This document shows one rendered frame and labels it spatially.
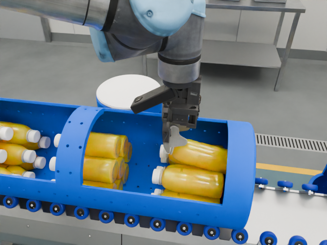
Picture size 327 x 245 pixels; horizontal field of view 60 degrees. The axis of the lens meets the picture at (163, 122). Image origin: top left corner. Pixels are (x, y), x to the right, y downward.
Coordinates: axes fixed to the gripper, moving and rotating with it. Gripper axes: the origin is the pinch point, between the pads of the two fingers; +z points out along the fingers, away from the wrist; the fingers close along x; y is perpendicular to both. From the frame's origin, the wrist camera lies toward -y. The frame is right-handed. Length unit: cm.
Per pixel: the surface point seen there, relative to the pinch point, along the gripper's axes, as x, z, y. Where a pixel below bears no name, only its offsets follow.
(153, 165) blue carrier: 8.8, 18.4, -5.7
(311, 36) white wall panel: 323, 78, 134
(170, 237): -11.4, 25.3, 3.4
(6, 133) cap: -1.1, 3.1, -46.5
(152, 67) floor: 268, 114, -60
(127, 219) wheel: -10.7, 20.9, -9.0
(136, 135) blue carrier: 13.3, 10.1, -12.1
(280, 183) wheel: 9.6, 19.5, 35.1
